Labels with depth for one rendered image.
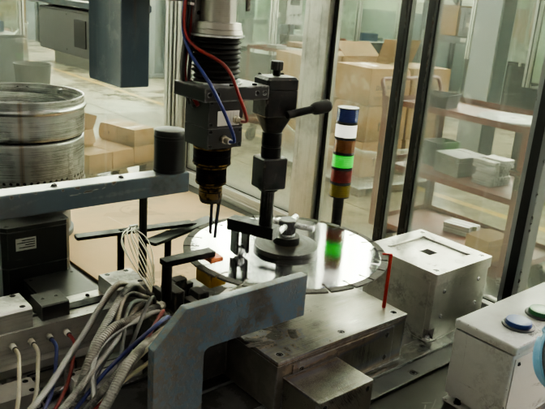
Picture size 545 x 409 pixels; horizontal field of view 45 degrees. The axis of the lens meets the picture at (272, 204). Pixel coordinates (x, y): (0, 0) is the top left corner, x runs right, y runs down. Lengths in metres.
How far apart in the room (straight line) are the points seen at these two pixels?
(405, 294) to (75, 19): 0.81
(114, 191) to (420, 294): 0.60
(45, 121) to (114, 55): 0.52
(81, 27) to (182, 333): 0.66
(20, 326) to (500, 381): 0.73
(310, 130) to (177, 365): 0.99
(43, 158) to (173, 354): 0.82
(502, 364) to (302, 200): 0.85
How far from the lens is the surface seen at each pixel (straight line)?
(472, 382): 1.14
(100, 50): 1.10
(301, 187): 1.77
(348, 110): 1.36
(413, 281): 1.30
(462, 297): 1.37
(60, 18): 1.38
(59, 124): 1.57
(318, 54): 1.69
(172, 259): 1.01
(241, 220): 1.08
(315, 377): 1.04
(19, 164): 1.56
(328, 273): 1.07
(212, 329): 0.86
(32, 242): 1.31
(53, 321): 1.11
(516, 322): 1.12
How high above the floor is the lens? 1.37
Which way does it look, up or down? 18 degrees down
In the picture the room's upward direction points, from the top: 4 degrees clockwise
